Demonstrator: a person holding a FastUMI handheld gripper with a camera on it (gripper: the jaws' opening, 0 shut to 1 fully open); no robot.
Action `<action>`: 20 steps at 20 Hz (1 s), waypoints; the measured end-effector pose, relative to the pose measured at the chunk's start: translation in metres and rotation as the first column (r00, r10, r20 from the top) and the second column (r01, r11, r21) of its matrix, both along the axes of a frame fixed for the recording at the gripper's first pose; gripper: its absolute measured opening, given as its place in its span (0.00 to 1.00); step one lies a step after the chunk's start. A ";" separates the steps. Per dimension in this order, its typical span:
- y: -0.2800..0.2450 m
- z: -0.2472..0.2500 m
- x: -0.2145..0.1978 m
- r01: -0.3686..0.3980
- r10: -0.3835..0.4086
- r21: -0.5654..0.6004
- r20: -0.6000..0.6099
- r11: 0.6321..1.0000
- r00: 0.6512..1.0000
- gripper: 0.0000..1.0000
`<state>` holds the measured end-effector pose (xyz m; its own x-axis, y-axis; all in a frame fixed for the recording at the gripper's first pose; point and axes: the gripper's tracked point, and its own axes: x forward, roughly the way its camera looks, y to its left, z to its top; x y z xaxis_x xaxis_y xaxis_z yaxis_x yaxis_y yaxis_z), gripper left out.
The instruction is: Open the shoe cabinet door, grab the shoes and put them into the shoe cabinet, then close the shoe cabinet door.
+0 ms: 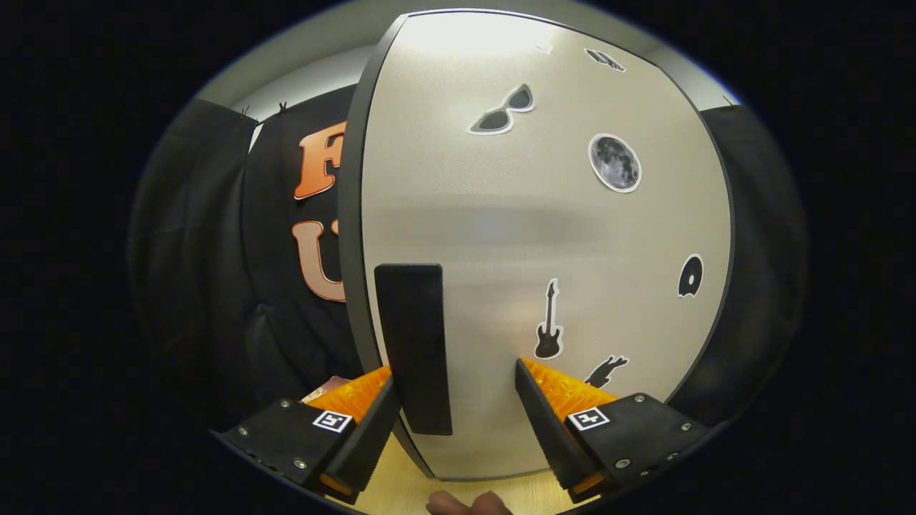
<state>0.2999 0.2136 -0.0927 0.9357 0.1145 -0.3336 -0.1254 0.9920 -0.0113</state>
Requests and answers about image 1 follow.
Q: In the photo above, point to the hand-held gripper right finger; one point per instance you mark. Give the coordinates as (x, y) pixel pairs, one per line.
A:
(547, 436)

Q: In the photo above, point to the brown book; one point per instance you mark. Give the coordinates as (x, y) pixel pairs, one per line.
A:
(325, 390)

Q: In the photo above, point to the black backdrop cloth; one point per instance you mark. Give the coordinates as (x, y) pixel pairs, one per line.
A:
(193, 250)

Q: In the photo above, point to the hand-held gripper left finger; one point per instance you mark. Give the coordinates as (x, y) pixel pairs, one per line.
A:
(368, 443)

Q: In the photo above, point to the dark grey shoe cabinet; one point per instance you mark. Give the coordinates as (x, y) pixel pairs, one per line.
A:
(351, 236)

